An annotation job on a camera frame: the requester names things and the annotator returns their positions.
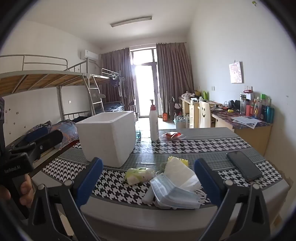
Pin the white tissue paper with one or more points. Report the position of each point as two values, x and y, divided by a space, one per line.
193 184
178 170

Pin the white plastic bucket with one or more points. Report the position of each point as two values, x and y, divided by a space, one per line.
180 122

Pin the green white plastic bag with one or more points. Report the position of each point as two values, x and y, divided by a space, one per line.
138 176

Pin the yellow foam net sleeve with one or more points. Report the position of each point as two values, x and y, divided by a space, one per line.
182 161

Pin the black headphones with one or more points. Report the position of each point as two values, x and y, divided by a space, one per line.
234 104

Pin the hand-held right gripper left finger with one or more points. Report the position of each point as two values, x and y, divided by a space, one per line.
89 179

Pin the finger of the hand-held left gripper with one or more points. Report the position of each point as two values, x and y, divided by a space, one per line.
37 134
47 140

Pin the dark blue plaid bedding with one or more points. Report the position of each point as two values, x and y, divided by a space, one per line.
113 107

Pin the dark hanging clothes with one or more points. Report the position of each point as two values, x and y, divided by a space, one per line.
116 83

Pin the wide brown curtain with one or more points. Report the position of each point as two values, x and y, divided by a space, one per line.
174 76

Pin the narrow brown curtain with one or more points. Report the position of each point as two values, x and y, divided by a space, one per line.
115 69

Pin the white foam box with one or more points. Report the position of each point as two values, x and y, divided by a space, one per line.
103 139

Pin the orange box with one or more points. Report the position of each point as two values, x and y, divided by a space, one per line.
165 117

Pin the red snack packet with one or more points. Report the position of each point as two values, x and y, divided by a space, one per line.
172 135

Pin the houndstooth grey tablecloth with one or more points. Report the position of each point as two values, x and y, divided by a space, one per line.
208 141

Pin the person's left hand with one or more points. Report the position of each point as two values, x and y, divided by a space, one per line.
27 191

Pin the cluster of desk bottles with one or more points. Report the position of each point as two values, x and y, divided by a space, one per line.
261 109

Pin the long metal bunk bed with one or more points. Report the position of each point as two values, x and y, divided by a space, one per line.
34 81

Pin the yellow black bag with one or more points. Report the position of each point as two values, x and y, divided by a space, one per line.
197 93

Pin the short metal bunk bed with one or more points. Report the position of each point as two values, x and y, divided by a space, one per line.
111 74

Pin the metal bunk ladder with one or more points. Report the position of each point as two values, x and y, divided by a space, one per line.
96 97

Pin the printed paper sheets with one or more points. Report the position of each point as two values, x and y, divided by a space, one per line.
246 121

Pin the white air conditioner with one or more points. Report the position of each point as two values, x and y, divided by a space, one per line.
89 55

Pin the black smartphone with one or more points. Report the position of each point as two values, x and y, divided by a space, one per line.
244 165

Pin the ceiling tube light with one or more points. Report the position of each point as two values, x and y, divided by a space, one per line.
131 21

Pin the green paper bag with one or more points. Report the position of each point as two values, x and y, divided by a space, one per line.
205 95

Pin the grey plastic table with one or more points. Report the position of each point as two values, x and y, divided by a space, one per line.
161 223

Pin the pink cartoon wall picture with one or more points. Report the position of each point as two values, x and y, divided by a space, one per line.
235 72

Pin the glass balcony door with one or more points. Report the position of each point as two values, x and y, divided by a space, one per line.
145 90

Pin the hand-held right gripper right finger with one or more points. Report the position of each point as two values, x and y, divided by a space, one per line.
208 183

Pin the wooden desk with drawers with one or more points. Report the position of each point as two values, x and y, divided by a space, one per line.
193 113

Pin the black folding chair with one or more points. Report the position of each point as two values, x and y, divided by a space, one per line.
131 106

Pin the wooden smiley face chair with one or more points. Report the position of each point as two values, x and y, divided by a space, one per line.
204 114

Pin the stack of blue face masks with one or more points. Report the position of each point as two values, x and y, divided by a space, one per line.
172 193

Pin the white pump bottle red top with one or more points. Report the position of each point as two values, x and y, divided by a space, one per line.
153 126

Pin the wooden desk patterned top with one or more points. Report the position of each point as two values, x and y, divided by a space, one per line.
252 136

